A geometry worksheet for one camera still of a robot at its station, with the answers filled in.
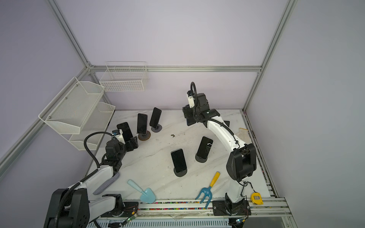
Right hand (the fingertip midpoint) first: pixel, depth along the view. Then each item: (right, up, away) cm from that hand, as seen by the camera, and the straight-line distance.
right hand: (186, 106), depth 85 cm
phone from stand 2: (-4, -32, -6) cm, 32 cm away
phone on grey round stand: (-22, -6, +15) cm, 27 cm away
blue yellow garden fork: (+12, -49, -6) cm, 51 cm away
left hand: (-36, -20, +3) cm, 42 cm away
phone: (-40, -15, +6) cm, 43 cm away
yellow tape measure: (+38, -51, -9) cm, 64 cm away
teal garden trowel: (-22, -51, -7) cm, 56 cm away
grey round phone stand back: (-22, -14, +22) cm, 34 cm away
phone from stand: (+11, -23, -2) cm, 26 cm away
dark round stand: (-4, -41, 0) cm, 41 cm away
